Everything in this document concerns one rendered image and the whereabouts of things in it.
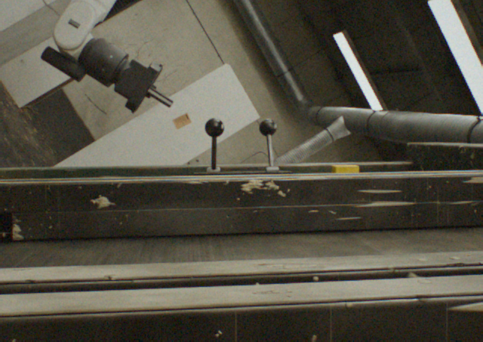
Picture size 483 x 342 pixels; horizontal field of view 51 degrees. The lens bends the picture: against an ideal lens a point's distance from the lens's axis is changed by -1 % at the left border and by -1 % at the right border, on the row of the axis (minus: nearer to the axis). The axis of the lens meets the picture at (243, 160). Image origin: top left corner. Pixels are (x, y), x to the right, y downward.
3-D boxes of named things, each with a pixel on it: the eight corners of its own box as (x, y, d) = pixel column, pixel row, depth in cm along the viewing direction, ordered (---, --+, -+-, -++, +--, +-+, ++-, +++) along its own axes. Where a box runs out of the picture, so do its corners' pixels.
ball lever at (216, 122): (204, 171, 106) (204, 114, 99) (222, 171, 107) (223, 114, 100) (204, 182, 103) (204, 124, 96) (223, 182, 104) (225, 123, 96)
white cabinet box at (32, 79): (1, 63, 586) (55, 32, 591) (29, 107, 597) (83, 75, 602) (-12, 61, 542) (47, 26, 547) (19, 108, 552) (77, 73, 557)
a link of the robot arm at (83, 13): (78, 65, 116) (109, 16, 118) (73, 53, 107) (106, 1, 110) (52, 50, 115) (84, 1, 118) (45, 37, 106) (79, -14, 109)
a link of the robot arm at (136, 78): (164, 69, 120) (120, 41, 119) (162, 63, 111) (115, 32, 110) (135, 114, 120) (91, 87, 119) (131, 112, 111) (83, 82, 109)
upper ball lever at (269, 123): (262, 180, 107) (257, 124, 113) (280, 180, 107) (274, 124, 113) (264, 172, 103) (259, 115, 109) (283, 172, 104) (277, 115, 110)
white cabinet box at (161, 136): (44, 171, 509) (220, 66, 523) (78, 219, 520) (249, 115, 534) (29, 181, 450) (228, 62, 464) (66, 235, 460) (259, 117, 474)
